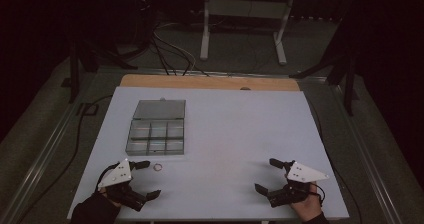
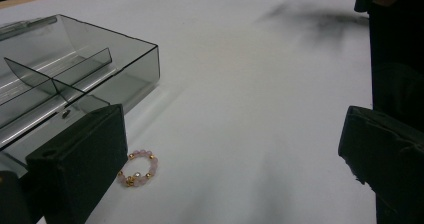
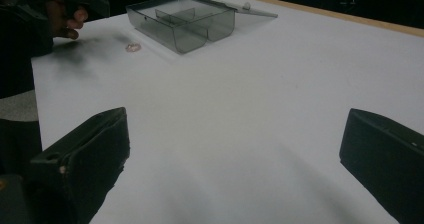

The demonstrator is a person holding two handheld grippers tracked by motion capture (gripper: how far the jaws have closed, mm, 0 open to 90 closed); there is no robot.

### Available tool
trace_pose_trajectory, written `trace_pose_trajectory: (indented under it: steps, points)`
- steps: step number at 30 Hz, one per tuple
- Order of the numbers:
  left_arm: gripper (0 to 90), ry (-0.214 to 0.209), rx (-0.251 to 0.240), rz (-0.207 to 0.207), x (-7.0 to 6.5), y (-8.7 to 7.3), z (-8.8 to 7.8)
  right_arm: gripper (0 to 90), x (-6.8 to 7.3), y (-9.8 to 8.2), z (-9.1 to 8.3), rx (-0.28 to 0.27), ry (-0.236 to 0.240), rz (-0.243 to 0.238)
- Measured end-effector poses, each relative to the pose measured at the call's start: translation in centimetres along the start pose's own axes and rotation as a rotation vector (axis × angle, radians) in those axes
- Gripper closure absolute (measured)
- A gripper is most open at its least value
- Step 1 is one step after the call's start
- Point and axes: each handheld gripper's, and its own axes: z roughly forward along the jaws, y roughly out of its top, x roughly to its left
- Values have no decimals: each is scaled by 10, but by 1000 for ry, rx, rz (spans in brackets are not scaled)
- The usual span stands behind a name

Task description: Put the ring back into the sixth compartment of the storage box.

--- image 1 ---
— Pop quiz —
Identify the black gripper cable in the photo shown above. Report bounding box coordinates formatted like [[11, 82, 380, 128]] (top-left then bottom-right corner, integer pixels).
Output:
[[313, 183, 326, 206]]

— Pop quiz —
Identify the black tripod stand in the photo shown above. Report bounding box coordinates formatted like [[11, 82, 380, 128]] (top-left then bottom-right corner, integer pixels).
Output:
[[67, 38, 140, 105], [288, 48, 362, 117]]

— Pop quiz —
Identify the bundle of floor cables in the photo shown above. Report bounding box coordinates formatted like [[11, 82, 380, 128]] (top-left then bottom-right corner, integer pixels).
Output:
[[150, 21, 212, 78]]

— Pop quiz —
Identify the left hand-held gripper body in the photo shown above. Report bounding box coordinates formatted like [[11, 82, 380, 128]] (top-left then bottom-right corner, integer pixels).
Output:
[[96, 158, 149, 213]]

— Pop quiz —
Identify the black floor plate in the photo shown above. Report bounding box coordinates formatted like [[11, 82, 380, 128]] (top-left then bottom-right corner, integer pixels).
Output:
[[76, 102, 100, 116]]

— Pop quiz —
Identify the metal floor rail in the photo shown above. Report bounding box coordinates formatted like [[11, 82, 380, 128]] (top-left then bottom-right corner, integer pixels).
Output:
[[328, 83, 401, 224], [0, 105, 78, 224]]

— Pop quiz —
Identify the long black floor cable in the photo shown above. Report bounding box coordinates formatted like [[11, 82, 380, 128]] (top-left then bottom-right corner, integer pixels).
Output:
[[15, 94, 115, 224]]

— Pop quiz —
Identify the person's right hand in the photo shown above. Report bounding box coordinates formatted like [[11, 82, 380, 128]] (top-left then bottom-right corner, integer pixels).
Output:
[[289, 181, 324, 224]]

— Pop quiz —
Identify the person's left hand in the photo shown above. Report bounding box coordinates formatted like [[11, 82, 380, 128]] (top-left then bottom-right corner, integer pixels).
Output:
[[98, 187, 124, 209]]

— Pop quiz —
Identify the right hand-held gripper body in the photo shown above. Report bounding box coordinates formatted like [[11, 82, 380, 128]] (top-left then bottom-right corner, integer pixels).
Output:
[[266, 161, 330, 209]]

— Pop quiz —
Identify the white metal stand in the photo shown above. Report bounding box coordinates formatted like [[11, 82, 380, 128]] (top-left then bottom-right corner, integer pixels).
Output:
[[198, 0, 298, 66]]

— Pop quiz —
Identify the clear plastic compartment box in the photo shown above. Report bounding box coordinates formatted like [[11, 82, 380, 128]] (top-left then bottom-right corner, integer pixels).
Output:
[[124, 98, 187, 157]]

